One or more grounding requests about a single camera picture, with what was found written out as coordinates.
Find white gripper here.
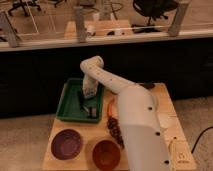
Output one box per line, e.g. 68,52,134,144
78,75,98,114

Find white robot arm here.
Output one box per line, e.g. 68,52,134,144
80,56,172,171

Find green plastic tray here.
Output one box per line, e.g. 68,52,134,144
56,78,104,123

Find orange carrot toy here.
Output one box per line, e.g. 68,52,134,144
107,98,115,117

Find dark grape bunch toy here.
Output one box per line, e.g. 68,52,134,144
107,117,124,148

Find wooden board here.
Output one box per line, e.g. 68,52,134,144
42,83,197,171

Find purple bowl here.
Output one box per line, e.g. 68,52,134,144
51,129,83,160

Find red-brown bowl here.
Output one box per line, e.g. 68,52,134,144
92,140,121,171

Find black office chair left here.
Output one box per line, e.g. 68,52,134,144
8,0,41,16

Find black office chair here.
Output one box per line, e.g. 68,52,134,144
131,0,178,34
8,0,41,16

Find black office chair right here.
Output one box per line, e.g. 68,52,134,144
131,0,178,34

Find grey post middle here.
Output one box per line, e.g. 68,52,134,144
74,6,86,43

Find grey post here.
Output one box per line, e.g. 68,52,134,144
74,6,86,43
168,0,190,37
0,11,19,48

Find grey post left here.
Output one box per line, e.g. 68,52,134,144
0,11,19,48

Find grey post right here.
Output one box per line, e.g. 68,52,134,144
168,0,190,37

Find black cable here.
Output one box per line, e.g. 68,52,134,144
190,125,213,154

